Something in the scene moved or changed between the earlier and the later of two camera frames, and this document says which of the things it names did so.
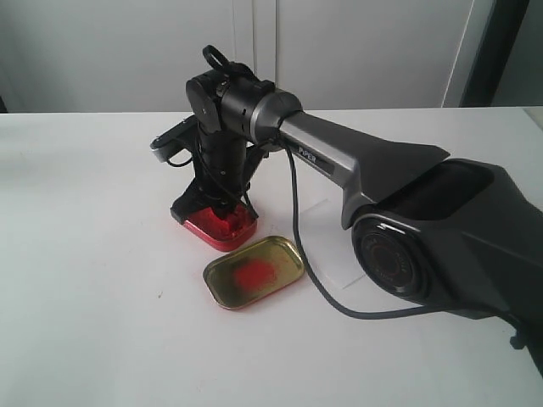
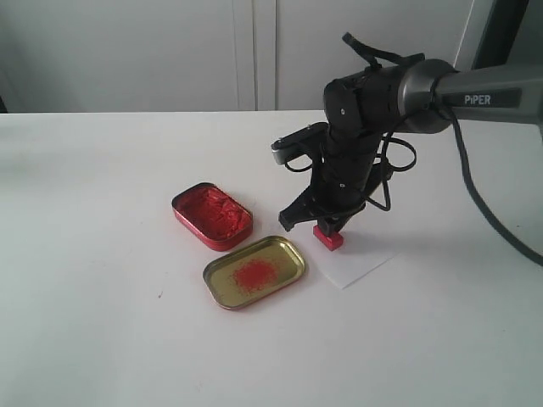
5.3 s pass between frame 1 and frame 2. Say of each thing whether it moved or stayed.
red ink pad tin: stayed
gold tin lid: stayed
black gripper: moved
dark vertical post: stayed
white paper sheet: stayed
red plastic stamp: moved
